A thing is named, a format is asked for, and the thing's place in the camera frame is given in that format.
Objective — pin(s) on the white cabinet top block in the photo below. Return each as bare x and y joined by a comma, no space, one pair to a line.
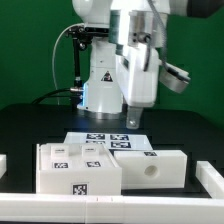
154,169

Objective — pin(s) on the white block at left edge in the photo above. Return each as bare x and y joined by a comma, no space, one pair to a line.
3,166

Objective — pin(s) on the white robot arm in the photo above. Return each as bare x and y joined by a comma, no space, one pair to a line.
130,23

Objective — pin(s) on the white small door panel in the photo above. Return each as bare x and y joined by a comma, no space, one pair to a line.
55,156

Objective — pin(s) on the white cabinet body box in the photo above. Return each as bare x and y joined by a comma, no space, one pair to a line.
75,181

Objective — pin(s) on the white front rail bar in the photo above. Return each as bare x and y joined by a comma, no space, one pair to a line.
121,209

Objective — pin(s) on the white flat marker plate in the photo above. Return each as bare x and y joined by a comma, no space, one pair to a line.
113,141

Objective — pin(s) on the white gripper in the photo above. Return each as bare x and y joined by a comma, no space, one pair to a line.
139,87

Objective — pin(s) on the white cabinet door panel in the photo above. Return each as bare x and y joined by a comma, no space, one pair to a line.
91,155

